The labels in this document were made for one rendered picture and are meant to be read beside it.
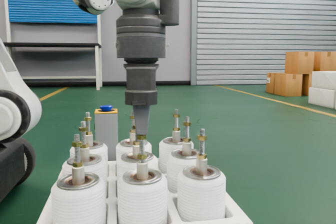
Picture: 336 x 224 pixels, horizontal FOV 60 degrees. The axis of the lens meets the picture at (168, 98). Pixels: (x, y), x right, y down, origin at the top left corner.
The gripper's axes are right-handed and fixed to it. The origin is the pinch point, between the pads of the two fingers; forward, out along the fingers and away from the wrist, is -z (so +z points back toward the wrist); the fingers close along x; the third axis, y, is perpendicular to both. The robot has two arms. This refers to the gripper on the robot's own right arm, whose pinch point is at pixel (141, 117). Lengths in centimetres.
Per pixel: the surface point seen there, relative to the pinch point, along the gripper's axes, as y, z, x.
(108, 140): -11.2, -14.3, -36.3
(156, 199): 2.5, -14.2, 4.0
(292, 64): 201, 7, -335
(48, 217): -17.7, -18.8, 0.6
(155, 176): 2.6, -11.3, 0.6
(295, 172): 64, -37, -61
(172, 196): 6.3, -18.7, -6.2
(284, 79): 186, -13, -326
